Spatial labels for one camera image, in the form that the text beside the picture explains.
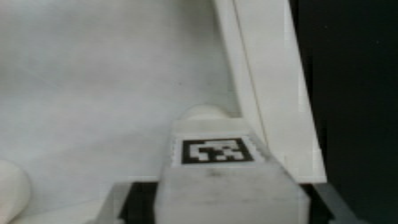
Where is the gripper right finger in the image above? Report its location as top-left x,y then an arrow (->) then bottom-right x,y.
300,183 -> 371,224

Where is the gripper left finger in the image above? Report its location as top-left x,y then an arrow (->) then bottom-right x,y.
85,181 -> 158,224

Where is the white table leg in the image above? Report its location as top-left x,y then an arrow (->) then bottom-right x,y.
0,160 -> 30,224
154,105 -> 311,224

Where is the white square table top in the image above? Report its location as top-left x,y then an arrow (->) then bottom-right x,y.
0,0 -> 241,224

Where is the white left obstacle bar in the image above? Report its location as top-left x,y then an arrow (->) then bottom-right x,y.
234,0 -> 327,183

